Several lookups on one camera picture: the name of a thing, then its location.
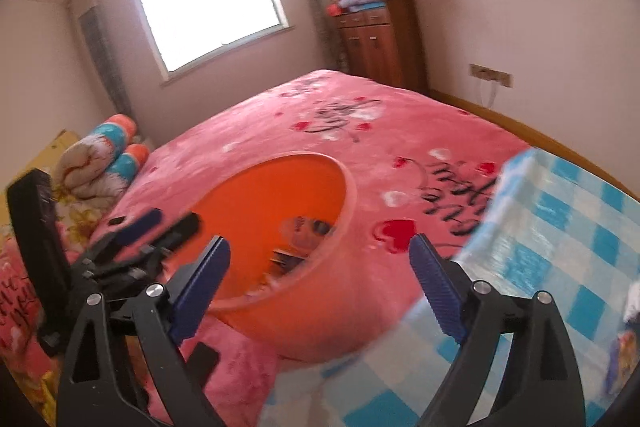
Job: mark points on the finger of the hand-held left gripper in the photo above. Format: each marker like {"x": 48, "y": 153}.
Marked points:
{"x": 177, "y": 229}
{"x": 140, "y": 227}

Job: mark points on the blue white checkered cloth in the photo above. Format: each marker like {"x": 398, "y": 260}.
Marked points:
{"x": 550, "y": 232}

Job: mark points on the floral folded quilt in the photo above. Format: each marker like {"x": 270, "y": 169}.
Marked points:
{"x": 100, "y": 157}

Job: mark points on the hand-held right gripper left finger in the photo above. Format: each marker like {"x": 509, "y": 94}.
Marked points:
{"x": 200, "y": 287}

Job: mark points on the white packet purple blue print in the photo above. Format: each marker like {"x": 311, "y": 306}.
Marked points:
{"x": 620, "y": 337}

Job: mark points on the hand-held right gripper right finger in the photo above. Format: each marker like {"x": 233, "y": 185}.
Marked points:
{"x": 437, "y": 284}

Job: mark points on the yellow floral bedsheet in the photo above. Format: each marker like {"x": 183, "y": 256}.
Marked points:
{"x": 45, "y": 152}

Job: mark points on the brown wooden cabinet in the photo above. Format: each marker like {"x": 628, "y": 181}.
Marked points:
{"x": 380, "y": 42}

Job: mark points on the orange plastic basin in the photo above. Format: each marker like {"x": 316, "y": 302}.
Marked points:
{"x": 280, "y": 187}

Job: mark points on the wall socket strip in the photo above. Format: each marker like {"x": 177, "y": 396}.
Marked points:
{"x": 490, "y": 74}

